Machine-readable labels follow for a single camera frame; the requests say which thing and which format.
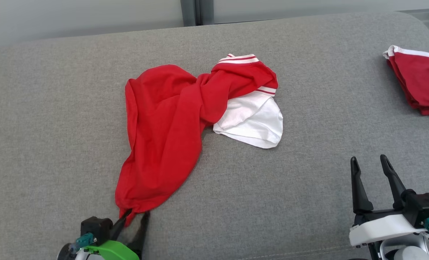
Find black cable with teal plug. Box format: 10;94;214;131
75;233;94;251

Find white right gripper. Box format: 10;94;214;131
349;154;428;248

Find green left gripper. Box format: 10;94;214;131
82;209;151;260

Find red shorts with white stripe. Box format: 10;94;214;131
382;44;429;117

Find grey partition frame post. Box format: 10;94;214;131
180;0;215;27

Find red white basketball jersey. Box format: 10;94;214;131
114;53;284;228

